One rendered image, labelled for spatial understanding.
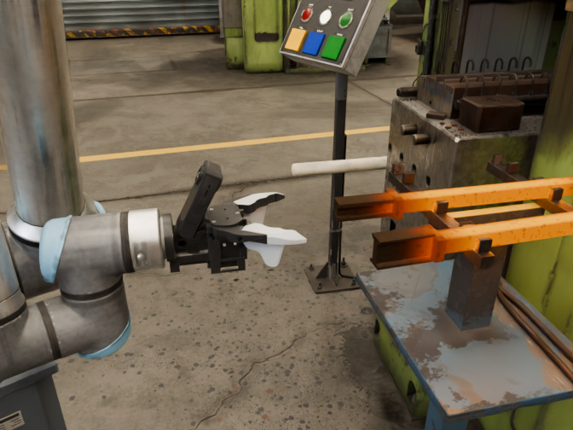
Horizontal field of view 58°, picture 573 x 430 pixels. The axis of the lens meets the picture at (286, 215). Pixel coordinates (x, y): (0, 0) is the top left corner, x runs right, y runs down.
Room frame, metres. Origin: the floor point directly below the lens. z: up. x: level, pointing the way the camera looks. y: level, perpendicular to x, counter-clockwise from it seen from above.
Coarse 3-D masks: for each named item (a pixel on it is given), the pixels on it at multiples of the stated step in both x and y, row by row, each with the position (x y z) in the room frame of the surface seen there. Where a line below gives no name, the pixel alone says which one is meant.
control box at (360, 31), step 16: (304, 0) 1.99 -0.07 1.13; (320, 0) 1.92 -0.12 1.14; (336, 0) 1.86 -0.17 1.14; (352, 0) 1.80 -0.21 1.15; (368, 0) 1.75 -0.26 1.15; (384, 0) 1.78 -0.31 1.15; (320, 16) 1.88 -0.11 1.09; (336, 16) 1.82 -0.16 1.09; (352, 16) 1.76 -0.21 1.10; (368, 16) 1.74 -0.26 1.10; (288, 32) 1.96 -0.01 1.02; (320, 32) 1.84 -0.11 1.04; (336, 32) 1.78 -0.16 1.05; (352, 32) 1.72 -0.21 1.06; (368, 32) 1.74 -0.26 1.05; (352, 48) 1.70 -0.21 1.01; (368, 48) 1.75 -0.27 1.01; (320, 64) 1.80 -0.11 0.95; (336, 64) 1.70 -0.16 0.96; (352, 64) 1.70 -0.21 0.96
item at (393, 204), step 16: (416, 192) 0.77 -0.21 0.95; (432, 192) 0.77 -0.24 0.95; (448, 192) 0.77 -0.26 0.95; (464, 192) 0.77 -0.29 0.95; (480, 192) 0.77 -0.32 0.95; (496, 192) 0.77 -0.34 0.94; (512, 192) 0.78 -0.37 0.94; (528, 192) 0.78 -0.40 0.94; (544, 192) 0.79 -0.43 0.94; (336, 208) 0.72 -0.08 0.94; (352, 208) 0.73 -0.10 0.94; (368, 208) 0.73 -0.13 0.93; (384, 208) 0.74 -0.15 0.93; (400, 208) 0.72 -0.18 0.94; (416, 208) 0.74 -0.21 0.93; (432, 208) 0.75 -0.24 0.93
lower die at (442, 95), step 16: (432, 80) 1.39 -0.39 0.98; (448, 80) 1.32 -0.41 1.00; (464, 80) 1.33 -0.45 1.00; (480, 80) 1.34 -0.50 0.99; (496, 80) 1.35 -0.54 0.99; (512, 80) 1.35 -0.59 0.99; (528, 80) 1.35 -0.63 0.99; (544, 80) 1.35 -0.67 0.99; (432, 96) 1.38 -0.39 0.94; (448, 96) 1.30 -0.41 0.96; (448, 112) 1.29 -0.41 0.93; (528, 112) 1.32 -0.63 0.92
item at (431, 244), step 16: (480, 224) 0.66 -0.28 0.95; (496, 224) 0.66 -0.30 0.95; (512, 224) 0.66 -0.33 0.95; (528, 224) 0.66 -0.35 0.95; (544, 224) 0.66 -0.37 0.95; (560, 224) 0.66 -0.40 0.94; (384, 240) 0.59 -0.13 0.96; (400, 240) 0.59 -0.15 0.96; (416, 240) 0.61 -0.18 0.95; (432, 240) 0.61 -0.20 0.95; (448, 240) 0.61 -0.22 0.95; (464, 240) 0.62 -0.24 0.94; (496, 240) 0.63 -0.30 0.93; (512, 240) 0.64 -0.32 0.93; (528, 240) 0.65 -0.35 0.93; (384, 256) 0.60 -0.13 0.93; (400, 256) 0.60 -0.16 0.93; (416, 256) 0.61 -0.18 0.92; (432, 256) 0.61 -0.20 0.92
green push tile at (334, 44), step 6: (330, 36) 1.78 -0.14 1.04; (336, 36) 1.76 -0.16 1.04; (330, 42) 1.76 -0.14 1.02; (336, 42) 1.74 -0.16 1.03; (342, 42) 1.72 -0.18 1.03; (324, 48) 1.77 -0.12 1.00; (330, 48) 1.75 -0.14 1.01; (336, 48) 1.73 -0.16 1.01; (342, 48) 1.72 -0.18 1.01; (324, 54) 1.75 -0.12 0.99; (330, 54) 1.73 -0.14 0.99; (336, 54) 1.71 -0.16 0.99; (336, 60) 1.71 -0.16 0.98
